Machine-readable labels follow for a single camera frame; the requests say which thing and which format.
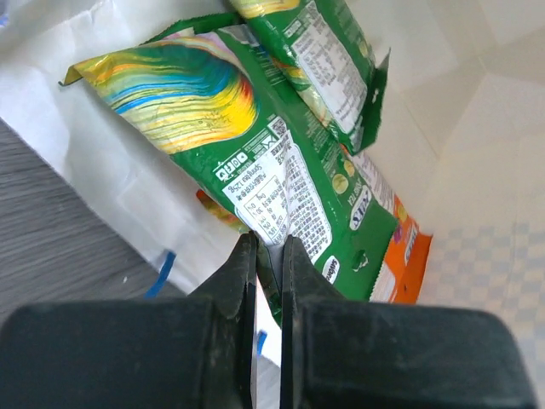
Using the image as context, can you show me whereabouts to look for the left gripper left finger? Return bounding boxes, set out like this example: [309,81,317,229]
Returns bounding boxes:
[1,233,258,408]

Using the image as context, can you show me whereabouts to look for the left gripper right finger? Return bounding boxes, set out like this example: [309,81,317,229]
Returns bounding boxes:
[280,237,538,408]

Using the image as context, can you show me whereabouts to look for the checkered paper bag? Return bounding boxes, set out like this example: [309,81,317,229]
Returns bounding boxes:
[1,1,544,372]

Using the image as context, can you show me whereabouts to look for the green tea snack packet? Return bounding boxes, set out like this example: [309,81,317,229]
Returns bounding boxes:
[64,13,397,301]

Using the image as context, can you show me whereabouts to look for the orange packet in bag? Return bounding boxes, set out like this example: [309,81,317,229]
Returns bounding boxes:
[198,144,431,303]

